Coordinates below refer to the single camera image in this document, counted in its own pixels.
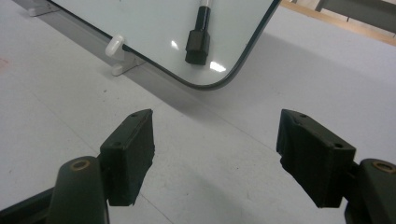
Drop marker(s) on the white whiteboard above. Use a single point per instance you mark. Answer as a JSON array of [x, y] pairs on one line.
[[149, 28]]

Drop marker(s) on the black whiteboard marker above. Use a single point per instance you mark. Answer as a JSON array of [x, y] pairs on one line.
[[198, 43]]

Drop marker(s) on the white whiteboard support foot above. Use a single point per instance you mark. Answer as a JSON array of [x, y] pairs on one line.
[[114, 46]]

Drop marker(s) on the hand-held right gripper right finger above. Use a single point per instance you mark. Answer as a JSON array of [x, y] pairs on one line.
[[314, 155]]

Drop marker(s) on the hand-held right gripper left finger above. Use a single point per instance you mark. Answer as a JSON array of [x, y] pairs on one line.
[[127, 155]]

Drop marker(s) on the wooden table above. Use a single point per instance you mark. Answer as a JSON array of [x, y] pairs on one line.
[[342, 25]]

